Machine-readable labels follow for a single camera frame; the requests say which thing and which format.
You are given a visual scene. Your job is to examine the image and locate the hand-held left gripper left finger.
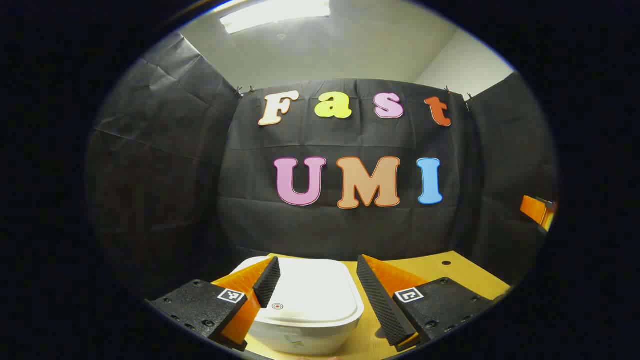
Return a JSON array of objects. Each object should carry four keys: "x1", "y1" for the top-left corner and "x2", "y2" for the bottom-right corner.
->
[{"x1": 147, "y1": 256, "x2": 282, "y2": 352}]

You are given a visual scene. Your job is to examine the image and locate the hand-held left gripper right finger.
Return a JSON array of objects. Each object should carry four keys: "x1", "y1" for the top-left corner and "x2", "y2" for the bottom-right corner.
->
[{"x1": 356, "y1": 254, "x2": 497, "y2": 353}]

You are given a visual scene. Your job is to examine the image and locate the white desktop garbage bin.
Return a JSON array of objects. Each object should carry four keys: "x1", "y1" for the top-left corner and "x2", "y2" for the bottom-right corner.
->
[{"x1": 231, "y1": 256, "x2": 365, "y2": 356}]

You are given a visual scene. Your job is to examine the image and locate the wooden desktop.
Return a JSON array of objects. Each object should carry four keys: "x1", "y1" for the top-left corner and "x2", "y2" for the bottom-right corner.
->
[{"x1": 212, "y1": 250, "x2": 512, "y2": 360}]

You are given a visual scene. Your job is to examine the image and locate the black backdrop cloth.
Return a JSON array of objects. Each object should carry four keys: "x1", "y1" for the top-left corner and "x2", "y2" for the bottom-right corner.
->
[{"x1": 86, "y1": 32, "x2": 558, "y2": 301}]

